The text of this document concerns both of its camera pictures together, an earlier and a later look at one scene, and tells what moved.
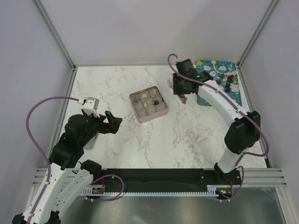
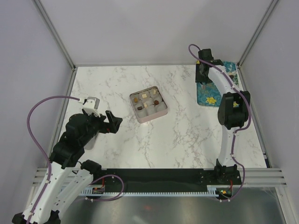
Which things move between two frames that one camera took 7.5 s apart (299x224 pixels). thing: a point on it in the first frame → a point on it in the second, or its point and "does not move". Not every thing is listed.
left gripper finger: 109,116 does not move
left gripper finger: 117,121 does not move
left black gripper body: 101,126 does not move
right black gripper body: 179,88 → 201,77
